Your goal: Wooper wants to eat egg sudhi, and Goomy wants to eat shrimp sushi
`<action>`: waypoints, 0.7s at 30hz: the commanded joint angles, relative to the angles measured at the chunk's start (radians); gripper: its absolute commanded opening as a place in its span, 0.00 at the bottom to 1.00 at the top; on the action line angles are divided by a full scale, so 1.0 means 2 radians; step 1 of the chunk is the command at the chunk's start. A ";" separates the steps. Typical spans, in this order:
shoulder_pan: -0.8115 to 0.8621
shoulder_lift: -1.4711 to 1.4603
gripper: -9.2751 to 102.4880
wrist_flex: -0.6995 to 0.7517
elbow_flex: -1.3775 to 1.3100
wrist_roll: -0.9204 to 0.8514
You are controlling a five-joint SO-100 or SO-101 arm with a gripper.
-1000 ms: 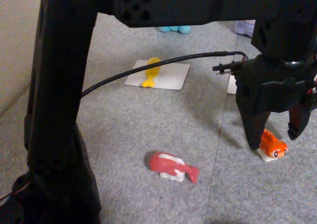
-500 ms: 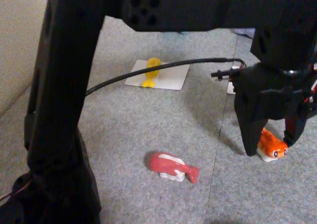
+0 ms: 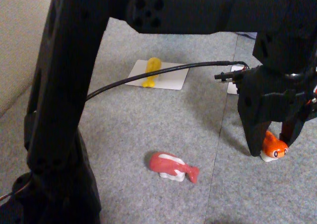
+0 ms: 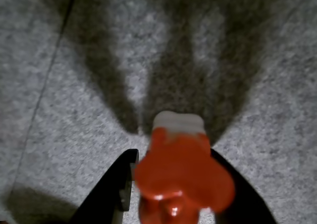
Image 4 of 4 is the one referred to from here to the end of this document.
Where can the orange shrimp sushi toy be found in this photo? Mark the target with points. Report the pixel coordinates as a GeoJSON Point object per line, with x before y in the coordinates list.
{"type": "Point", "coordinates": [180, 167]}

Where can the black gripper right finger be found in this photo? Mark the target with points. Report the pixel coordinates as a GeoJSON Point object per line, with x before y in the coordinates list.
{"type": "Point", "coordinates": [247, 209]}

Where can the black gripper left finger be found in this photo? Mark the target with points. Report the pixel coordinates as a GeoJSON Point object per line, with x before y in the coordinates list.
{"type": "Point", "coordinates": [106, 191]}

